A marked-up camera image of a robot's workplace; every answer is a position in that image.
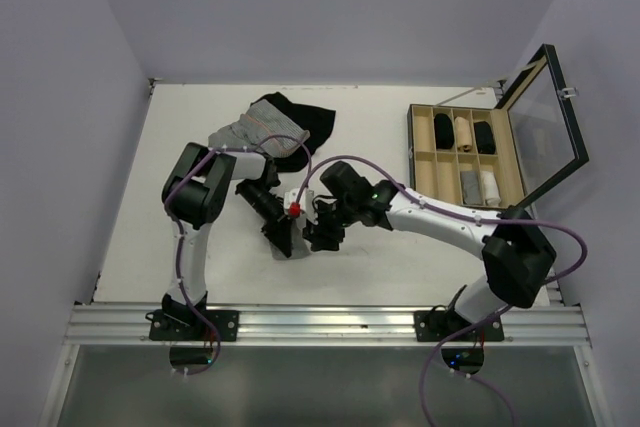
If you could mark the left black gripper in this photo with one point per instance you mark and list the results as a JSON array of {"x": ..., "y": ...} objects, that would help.
[{"x": 278, "y": 231}]

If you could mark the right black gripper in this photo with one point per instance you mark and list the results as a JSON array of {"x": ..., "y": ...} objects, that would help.
[{"x": 320, "y": 234}]

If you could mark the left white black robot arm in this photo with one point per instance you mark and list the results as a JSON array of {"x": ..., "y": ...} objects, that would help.
[{"x": 194, "y": 196}]

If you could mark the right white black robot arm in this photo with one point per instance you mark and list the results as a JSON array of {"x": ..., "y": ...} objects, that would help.
[{"x": 515, "y": 253}]

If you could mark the striped grey underwear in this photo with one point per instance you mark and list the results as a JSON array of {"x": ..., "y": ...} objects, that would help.
[{"x": 262, "y": 127}]

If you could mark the grey rolled underwear in box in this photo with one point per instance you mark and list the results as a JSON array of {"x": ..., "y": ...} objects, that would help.
[{"x": 471, "y": 191}]

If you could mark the black rolled underwear left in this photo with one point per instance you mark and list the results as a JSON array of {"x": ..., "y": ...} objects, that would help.
[{"x": 443, "y": 131}]

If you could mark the black rolled underwear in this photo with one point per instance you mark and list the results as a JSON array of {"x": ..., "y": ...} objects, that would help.
[
  {"x": 485, "y": 141},
  {"x": 443, "y": 131}
]

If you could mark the beige rolled underwear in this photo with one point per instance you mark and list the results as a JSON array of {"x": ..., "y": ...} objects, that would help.
[{"x": 463, "y": 134}]

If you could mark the white rolled underwear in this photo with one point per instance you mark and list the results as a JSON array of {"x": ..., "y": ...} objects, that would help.
[{"x": 491, "y": 190}]

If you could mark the black rolled underwear right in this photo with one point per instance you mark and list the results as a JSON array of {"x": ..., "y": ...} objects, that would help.
[{"x": 485, "y": 141}]

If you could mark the wooden compartment box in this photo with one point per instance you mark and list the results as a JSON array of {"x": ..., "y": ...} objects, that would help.
[{"x": 435, "y": 172}]

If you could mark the glass box lid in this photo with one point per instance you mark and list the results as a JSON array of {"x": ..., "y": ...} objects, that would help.
[{"x": 538, "y": 139}]

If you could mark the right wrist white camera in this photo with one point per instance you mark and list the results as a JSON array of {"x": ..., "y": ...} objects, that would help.
[{"x": 301, "y": 211}]

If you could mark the wrist white camera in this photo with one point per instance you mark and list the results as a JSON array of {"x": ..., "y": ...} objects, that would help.
[
  {"x": 304, "y": 199},
  {"x": 301, "y": 211}
]

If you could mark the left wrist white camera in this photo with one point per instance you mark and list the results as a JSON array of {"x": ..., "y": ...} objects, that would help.
[{"x": 304, "y": 199}]

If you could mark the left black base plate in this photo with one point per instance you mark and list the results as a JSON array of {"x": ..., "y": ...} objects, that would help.
[{"x": 212, "y": 325}]

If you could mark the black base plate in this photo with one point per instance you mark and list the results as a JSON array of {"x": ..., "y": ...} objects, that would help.
[
  {"x": 212, "y": 325},
  {"x": 435, "y": 324}
]

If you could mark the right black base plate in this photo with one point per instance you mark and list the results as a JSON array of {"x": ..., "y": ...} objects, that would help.
[{"x": 435, "y": 324}]

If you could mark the aluminium mounting rail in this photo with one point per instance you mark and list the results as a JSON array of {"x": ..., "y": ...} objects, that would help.
[{"x": 122, "y": 324}]

